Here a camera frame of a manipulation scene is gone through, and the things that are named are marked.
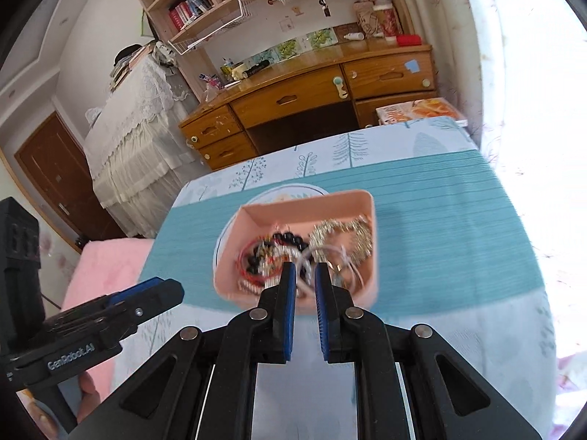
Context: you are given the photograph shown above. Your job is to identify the pink plastic box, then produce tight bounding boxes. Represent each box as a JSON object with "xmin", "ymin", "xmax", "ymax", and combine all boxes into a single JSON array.
[{"xmin": 213, "ymin": 189, "xmax": 379, "ymax": 316}]

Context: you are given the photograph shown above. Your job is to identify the wooden bookshelf hutch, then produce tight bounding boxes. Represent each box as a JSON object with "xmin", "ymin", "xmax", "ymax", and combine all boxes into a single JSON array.
[{"xmin": 117, "ymin": 0, "xmax": 406, "ymax": 62}]

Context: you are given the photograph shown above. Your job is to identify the lace covered furniture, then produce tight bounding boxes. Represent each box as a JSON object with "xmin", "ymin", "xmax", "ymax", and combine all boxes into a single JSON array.
[{"xmin": 85, "ymin": 41, "xmax": 203, "ymax": 239}]

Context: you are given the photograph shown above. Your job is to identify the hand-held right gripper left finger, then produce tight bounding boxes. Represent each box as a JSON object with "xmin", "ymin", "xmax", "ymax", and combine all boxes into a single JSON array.
[{"xmin": 69, "ymin": 261, "xmax": 296, "ymax": 440}]

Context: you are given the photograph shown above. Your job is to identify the red bead string bracelet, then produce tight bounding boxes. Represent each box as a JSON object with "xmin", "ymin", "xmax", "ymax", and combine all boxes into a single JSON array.
[{"xmin": 236, "ymin": 237, "xmax": 286, "ymax": 292}]

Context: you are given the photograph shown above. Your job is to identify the floral white curtain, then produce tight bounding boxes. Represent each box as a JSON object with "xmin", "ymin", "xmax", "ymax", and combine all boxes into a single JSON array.
[{"xmin": 454, "ymin": 0, "xmax": 587, "ymax": 422}]

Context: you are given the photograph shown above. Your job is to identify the patterned fabric bag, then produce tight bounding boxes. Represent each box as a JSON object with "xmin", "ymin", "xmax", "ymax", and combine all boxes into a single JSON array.
[{"xmin": 353, "ymin": 0, "xmax": 405, "ymax": 37}]

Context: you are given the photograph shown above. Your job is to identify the black bead bracelet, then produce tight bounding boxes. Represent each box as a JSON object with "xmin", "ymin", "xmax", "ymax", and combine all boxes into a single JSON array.
[{"xmin": 243, "ymin": 231, "xmax": 313, "ymax": 285}]

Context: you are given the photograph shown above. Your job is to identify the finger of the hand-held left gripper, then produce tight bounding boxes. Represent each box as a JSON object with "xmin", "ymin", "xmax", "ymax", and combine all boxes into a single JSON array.
[{"xmin": 43, "ymin": 277, "xmax": 185, "ymax": 349}]

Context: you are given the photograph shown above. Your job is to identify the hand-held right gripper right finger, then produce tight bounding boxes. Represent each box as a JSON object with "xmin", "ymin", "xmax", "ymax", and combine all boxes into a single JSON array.
[{"xmin": 314, "ymin": 261, "xmax": 544, "ymax": 440}]

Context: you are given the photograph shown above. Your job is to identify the white pearl necklace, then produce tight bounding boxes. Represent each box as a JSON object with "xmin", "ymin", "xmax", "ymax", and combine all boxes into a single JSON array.
[{"xmin": 238, "ymin": 279, "xmax": 277, "ymax": 295}]

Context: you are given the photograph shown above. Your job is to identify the person's left hand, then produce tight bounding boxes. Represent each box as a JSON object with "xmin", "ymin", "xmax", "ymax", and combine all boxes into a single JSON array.
[{"xmin": 78, "ymin": 371, "xmax": 111, "ymax": 425}]

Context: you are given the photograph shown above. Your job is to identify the brown wooden door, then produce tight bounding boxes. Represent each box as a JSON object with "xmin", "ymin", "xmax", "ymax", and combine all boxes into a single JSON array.
[{"xmin": 14, "ymin": 112, "xmax": 115, "ymax": 241}]

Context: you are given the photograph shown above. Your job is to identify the food cover magazine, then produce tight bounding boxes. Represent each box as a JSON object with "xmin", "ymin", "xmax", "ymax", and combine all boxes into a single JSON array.
[{"xmin": 376, "ymin": 98, "xmax": 469, "ymax": 128}]

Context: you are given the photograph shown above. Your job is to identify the wooden desk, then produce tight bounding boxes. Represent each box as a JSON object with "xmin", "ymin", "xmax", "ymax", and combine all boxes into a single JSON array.
[{"xmin": 179, "ymin": 43, "xmax": 436, "ymax": 172}]

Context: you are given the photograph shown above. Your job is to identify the pink smart watch band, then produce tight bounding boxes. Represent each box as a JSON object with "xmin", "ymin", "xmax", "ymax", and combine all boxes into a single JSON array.
[{"xmin": 298, "ymin": 245, "xmax": 364, "ymax": 295}]

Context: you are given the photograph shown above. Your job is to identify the pile of books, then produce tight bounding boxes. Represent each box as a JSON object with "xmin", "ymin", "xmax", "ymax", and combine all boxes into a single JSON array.
[{"xmin": 110, "ymin": 45, "xmax": 159, "ymax": 90}]

